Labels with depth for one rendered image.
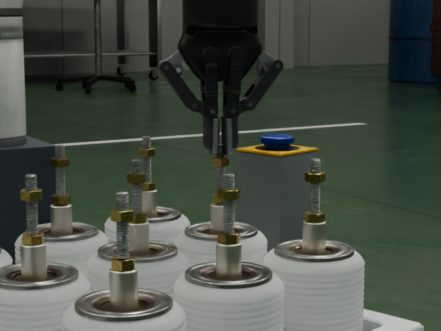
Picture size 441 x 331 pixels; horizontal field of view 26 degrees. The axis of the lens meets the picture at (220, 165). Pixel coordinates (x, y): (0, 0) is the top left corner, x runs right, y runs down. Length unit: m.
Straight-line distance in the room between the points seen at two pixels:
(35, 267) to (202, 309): 0.15
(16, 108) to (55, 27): 6.49
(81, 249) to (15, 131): 0.38
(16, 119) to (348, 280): 0.58
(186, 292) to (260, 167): 0.36
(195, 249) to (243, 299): 0.18
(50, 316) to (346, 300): 0.27
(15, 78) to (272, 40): 7.14
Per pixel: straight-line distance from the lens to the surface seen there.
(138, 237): 0.90
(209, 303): 0.79
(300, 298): 0.88
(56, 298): 0.80
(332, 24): 9.09
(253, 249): 0.96
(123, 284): 0.73
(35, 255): 0.82
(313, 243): 0.90
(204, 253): 0.95
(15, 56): 1.30
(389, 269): 1.83
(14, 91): 1.30
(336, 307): 0.89
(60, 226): 0.99
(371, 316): 0.96
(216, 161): 0.97
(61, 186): 0.98
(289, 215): 1.13
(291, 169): 1.12
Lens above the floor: 0.47
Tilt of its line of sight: 9 degrees down
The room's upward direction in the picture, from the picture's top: straight up
